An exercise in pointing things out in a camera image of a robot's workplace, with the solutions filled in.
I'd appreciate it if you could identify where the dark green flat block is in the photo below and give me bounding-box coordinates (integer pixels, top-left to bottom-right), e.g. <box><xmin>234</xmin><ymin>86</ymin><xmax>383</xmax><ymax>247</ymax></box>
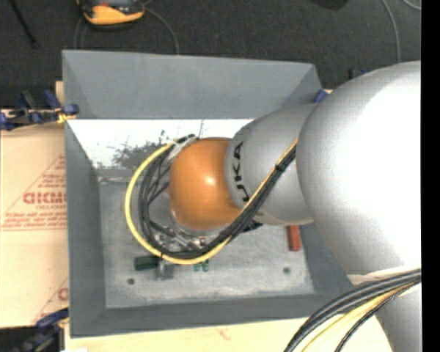
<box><xmin>133</xmin><ymin>255</ymin><xmax>160</xmax><ymax>272</ymax></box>

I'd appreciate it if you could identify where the red-brown flat block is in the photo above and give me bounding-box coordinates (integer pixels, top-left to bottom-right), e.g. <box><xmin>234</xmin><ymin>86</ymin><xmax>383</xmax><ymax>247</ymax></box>
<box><xmin>287</xmin><ymin>224</ymin><xmax>302</xmax><ymax>252</ymax></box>

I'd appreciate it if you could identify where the brown cardboard board red print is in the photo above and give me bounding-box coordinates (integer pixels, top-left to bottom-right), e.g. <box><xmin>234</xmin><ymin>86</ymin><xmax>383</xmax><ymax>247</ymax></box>
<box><xmin>0</xmin><ymin>128</ymin><xmax>71</xmax><ymax>330</ymax></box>

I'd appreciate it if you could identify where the grey metal bin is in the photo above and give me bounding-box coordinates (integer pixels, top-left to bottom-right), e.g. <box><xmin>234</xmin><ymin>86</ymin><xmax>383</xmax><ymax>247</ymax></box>
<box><xmin>61</xmin><ymin>49</ymin><xmax>357</xmax><ymax>337</ymax></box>

